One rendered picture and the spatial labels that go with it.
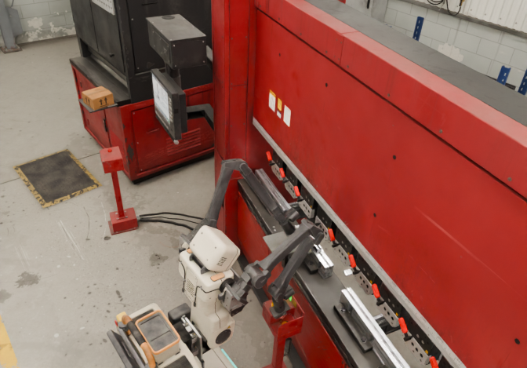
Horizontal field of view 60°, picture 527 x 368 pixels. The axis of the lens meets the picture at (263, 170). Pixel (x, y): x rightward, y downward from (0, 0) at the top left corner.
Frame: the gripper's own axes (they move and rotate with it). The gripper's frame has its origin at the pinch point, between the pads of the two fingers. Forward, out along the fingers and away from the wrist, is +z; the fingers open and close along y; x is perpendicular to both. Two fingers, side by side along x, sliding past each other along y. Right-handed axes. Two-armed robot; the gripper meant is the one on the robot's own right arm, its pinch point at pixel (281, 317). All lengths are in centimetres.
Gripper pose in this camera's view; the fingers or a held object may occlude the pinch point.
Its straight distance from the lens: 268.3
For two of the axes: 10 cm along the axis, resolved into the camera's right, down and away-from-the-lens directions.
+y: 8.8, -4.0, 2.5
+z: 1.6, 7.5, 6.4
